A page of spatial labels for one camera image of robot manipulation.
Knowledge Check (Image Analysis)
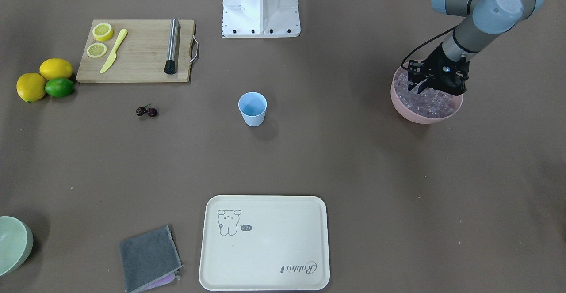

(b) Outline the mint green bowl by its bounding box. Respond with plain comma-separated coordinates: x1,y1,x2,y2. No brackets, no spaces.
0,216,34,276

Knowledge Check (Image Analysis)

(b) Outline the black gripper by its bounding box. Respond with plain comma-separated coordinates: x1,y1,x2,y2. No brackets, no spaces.
407,41,469,96

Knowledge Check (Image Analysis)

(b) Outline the dark red cherry pair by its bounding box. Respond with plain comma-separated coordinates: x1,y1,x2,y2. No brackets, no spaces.
135,104,158,118

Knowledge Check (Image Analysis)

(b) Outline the whole yellow lemon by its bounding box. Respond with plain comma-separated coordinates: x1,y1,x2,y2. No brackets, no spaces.
40,58,73,81
16,73,47,103

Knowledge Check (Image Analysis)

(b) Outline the upper lemon half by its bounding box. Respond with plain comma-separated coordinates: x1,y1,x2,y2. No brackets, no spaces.
92,23,115,42

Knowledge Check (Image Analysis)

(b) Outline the wooden cutting board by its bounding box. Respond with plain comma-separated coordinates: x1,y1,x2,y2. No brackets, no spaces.
76,19,199,84

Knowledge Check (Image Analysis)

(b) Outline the steel muddler black tip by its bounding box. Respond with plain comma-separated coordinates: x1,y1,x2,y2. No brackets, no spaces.
164,19,180,75

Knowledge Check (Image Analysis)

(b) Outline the yellow plastic knife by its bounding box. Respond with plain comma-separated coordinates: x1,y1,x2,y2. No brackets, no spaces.
99,29,129,74

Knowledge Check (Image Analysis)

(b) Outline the lower whole yellow lemon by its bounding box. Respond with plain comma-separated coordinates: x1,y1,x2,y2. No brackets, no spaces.
16,73,47,103

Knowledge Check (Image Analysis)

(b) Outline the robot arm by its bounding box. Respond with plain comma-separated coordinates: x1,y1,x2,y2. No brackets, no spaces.
402,0,544,96

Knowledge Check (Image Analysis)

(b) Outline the lower lemon half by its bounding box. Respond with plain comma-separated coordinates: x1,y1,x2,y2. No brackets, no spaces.
85,42,107,59

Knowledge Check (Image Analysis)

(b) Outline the cream rabbit tray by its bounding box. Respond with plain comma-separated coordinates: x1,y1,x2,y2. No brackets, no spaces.
199,195,331,291

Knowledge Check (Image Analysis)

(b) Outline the lemon half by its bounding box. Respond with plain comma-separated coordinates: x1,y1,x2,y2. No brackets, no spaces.
85,42,107,59
92,23,115,42

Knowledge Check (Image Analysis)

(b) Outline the upper whole yellow lemon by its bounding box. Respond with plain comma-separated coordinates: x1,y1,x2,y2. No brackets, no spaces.
40,58,73,81

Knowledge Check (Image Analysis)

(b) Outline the grey folded cloth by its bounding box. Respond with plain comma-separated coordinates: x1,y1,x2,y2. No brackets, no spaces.
119,225,183,293

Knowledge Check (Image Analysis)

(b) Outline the green lime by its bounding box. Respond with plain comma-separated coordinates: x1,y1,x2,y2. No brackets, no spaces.
44,77,75,98

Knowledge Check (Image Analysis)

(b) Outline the light blue cup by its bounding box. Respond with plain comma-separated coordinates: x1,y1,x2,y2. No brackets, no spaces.
238,92,268,127

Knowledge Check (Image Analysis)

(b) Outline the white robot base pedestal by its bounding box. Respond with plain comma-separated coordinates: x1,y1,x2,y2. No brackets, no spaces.
221,0,301,38

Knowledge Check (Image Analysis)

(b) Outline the clear ice cube pile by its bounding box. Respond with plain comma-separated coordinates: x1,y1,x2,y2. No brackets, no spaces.
393,68,460,120

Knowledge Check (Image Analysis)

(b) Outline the pink bowl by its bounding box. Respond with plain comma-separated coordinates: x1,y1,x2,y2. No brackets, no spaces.
390,67,464,124

